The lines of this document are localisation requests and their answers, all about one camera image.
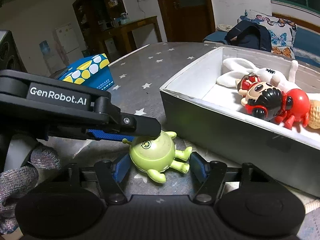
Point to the butterfly print pillow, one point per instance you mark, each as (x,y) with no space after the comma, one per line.
(282,31)

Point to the dark wooden door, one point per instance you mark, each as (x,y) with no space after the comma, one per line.
(187,20)

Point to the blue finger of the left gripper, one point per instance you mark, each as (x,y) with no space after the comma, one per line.
(98,134)

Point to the white refrigerator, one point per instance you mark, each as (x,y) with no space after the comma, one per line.
(67,44)

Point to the beige peanut toy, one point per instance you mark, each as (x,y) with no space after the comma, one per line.
(314,114)

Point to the blue sofa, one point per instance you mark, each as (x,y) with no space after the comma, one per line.
(305,47)

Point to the blue yellow dotted box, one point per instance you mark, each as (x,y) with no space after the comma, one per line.
(92,71)

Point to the green one-eyed monster toy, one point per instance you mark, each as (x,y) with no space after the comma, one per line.
(153,157)

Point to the grey white cardboard box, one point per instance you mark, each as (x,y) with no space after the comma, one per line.
(196,85)

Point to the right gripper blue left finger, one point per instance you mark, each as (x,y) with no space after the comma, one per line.
(120,167)

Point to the black haired doll figure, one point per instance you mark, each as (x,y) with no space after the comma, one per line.
(261,99)

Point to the red round robot toy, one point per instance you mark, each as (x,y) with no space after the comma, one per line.
(295,107)

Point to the grey knit gloved hand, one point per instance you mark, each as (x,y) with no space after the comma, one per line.
(18,182)

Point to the white plush rabbit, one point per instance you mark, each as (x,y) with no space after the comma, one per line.
(239,67)

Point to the dark blue backpack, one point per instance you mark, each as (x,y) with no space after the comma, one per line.
(249,35)

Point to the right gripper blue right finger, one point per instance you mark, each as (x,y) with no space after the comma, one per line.
(199,167)

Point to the dark wooden side table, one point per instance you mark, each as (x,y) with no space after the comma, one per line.
(124,30)

